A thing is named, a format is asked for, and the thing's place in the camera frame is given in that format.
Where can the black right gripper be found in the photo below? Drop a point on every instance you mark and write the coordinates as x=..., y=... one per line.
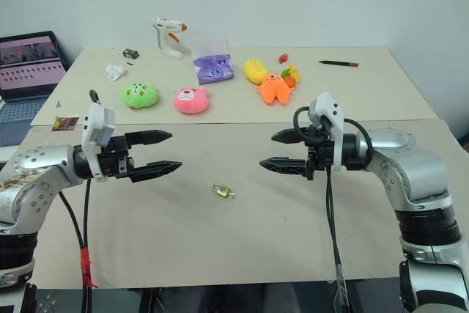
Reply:
x=318, y=151

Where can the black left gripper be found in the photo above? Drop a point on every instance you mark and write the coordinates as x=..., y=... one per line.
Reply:
x=115, y=164

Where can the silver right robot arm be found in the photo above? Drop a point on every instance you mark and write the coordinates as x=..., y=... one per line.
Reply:
x=414, y=166

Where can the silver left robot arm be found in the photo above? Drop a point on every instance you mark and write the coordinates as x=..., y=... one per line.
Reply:
x=40, y=166

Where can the green round plush toy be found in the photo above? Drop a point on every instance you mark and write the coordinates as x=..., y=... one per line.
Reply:
x=139, y=96

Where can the orange one-eyed plush toy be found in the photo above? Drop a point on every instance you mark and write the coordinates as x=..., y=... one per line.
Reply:
x=273, y=89

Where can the pink round plush toy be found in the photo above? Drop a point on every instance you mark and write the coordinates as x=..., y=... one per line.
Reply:
x=190, y=101

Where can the small brass padlock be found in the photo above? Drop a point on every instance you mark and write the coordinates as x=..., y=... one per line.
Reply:
x=221, y=190

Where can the small yellow green plush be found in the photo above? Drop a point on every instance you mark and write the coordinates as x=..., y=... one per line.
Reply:
x=293, y=74

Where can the yellow plush toy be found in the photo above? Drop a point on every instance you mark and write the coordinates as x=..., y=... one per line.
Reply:
x=254, y=70

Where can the crumpled white tissue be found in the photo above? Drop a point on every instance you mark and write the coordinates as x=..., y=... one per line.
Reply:
x=115, y=72

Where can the small red wrapped item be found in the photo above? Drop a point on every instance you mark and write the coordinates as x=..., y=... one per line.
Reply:
x=283, y=58

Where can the small red yellow packet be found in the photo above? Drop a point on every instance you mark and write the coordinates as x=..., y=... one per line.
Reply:
x=65, y=123

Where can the black pen with orange end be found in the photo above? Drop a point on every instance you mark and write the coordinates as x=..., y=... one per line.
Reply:
x=337, y=63

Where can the small black box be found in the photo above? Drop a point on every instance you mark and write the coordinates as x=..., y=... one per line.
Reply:
x=131, y=53

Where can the purple plush in plastic bag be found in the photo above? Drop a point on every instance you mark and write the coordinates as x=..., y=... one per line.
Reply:
x=213, y=65

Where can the white hot glue gun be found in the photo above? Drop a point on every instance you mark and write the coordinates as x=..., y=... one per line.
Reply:
x=166, y=40

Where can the open laptop computer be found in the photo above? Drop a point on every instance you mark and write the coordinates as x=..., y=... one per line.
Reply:
x=25, y=71

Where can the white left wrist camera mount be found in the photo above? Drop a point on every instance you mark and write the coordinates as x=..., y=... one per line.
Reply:
x=99, y=126

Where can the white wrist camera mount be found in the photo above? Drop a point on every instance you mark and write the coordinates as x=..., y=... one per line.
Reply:
x=329, y=106
x=99, y=126

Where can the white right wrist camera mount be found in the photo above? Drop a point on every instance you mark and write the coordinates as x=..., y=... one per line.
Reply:
x=329, y=106

